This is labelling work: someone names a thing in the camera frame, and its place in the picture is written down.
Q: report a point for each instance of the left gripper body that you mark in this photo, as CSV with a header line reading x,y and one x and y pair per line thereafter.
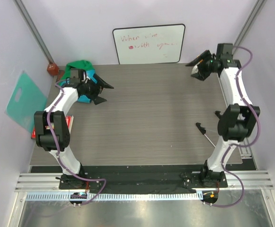
x,y
91,89

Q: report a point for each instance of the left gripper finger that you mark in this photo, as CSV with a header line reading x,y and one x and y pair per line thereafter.
x,y
98,100
99,83

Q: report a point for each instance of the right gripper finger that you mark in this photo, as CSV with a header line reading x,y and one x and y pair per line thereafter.
x,y
199,58
200,73

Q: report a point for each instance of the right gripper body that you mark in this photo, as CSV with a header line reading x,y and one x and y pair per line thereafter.
x,y
209,64

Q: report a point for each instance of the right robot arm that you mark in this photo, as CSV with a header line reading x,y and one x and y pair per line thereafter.
x,y
236,123

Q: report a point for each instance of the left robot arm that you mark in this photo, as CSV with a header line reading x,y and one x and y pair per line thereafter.
x,y
51,129

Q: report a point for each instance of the green t shirt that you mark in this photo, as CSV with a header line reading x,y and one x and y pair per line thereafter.
x,y
81,64

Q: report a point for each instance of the red book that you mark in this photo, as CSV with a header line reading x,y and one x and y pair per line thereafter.
x,y
69,120

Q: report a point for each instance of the brown flat pad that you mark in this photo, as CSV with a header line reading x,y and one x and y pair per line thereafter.
x,y
61,75

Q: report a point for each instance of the brown block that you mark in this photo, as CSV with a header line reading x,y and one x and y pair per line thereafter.
x,y
53,69

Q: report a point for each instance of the whiteboard with red writing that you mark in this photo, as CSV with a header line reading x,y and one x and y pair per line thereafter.
x,y
149,44

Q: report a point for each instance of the teal plastic cutting board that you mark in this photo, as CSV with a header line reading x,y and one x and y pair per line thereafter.
x,y
26,99

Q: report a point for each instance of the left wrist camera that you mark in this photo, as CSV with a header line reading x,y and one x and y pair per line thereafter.
x,y
77,74

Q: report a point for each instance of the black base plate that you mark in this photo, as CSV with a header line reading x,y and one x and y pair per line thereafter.
x,y
154,179

